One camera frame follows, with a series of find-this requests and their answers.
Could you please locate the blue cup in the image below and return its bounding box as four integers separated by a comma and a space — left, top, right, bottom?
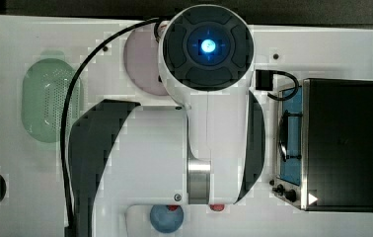
149, 205, 184, 234

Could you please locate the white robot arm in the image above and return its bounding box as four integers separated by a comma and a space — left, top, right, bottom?
68, 5, 265, 237

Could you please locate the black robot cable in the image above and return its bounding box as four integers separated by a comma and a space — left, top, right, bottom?
59, 17, 167, 237

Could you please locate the black toaster oven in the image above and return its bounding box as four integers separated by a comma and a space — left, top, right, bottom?
270, 78, 373, 213

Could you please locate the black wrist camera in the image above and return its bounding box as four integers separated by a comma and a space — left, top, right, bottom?
256, 70, 273, 91

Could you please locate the green perforated colander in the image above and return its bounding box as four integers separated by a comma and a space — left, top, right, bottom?
21, 50, 76, 150

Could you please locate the black camera cable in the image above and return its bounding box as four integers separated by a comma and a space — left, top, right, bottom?
266, 70, 300, 102

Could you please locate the red strawberry toy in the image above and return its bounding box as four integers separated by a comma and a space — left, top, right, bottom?
209, 204, 225, 212

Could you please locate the grey round plate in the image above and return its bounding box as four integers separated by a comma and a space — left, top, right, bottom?
123, 25, 168, 96

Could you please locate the blue glass oven door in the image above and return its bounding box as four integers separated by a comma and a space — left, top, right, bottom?
277, 88, 303, 186

